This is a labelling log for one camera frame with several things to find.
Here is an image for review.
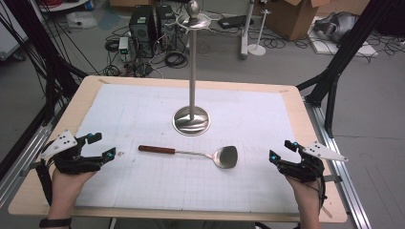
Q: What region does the aluminium rail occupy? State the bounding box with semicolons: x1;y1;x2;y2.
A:
305;100;373;229
0;119;54;209

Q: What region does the white table leg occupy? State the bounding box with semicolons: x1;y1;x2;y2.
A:
239;0;256;61

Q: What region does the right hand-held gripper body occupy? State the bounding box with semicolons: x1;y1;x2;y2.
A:
276;141;350;184

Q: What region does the person's right hand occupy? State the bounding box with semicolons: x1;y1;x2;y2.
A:
285;175;323;209

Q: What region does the white grid mat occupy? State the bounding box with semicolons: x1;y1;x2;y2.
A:
75;83;301;214

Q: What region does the clear plastic bag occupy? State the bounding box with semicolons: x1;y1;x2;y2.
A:
65;10;98;31

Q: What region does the black wristband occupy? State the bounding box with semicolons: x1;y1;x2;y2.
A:
38;217;73;229

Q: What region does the black flat box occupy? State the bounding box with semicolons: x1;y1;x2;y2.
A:
217;14;255;31

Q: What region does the cardboard box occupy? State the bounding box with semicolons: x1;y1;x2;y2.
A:
265;0;332;42

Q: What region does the black strap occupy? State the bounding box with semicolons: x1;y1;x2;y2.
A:
34;161;54;207

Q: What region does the metal spatula with wooden handle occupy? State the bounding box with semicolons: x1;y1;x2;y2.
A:
138;144;240;170

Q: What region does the small white device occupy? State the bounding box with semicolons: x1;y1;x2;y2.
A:
117;36;130;55

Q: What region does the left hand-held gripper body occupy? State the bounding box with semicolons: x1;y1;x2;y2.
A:
40;129;108;176

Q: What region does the white board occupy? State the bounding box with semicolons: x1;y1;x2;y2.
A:
308;31;380;59

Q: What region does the person's left hand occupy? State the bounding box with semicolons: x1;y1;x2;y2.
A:
47;168;97;219

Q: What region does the black metal frame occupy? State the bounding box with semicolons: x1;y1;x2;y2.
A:
3;0;90;127
295;0;396;139

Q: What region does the grey bag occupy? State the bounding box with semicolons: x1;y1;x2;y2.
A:
312;11;360;45

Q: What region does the black computer tower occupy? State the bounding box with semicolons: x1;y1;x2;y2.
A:
155;4;178;52
128;4;158;59

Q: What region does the white round-base stand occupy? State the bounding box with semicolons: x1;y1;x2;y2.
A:
246;8;272;57

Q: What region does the coiled black cable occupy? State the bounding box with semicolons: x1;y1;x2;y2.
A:
164;51;189;70

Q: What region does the metal utensil stand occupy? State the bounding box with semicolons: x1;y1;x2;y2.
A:
171;0;213;137

